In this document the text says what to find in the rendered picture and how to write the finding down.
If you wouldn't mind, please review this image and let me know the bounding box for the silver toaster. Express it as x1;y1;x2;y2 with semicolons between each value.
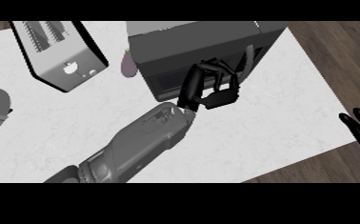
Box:
9;20;109;93

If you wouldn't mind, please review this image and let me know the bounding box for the grey rounded object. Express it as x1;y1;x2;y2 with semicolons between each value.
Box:
0;89;14;127

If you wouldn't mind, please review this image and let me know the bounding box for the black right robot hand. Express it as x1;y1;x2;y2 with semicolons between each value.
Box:
338;107;360;145

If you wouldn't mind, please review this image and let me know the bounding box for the dark grey microwave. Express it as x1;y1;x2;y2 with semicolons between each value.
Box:
125;20;289;103

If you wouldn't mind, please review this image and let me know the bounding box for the purple eggplant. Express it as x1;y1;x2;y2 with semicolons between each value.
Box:
119;47;138;79

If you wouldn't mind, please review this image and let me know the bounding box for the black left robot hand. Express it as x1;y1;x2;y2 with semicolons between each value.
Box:
175;57;242;112

